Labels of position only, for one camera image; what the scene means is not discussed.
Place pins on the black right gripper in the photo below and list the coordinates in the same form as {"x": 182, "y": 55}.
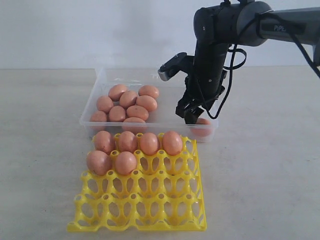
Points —
{"x": 203, "y": 82}

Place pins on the brown egg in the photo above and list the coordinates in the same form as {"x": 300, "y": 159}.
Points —
{"x": 134, "y": 125}
{"x": 172, "y": 143}
{"x": 125, "y": 163}
{"x": 117, "y": 114}
{"x": 147, "y": 102}
{"x": 202, "y": 128}
{"x": 97, "y": 117}
{"x": 98, "y": 162}
{"x": 149, "y": 143}
{"x": 104, "y": 141}
{"x": 104, "y": 103}
{"x": 116, "y": 92}
{"x": 127, "y": 142}
{"x": 128, "y": 99}
{"x": 138, "y": 112}
{"x": 149, "y": 90}

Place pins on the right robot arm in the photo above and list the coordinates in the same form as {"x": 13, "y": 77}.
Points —
{"x": 224, "y": 29}

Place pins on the clear plastic container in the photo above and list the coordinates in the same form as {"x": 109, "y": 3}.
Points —
{"x": 162, "y": 120}

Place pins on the yellow plastic egg tray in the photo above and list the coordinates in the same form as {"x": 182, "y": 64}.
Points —
{"x": 163, "y": 193}

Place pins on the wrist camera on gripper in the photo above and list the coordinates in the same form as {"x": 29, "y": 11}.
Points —
{"x": 175, "y": 66}

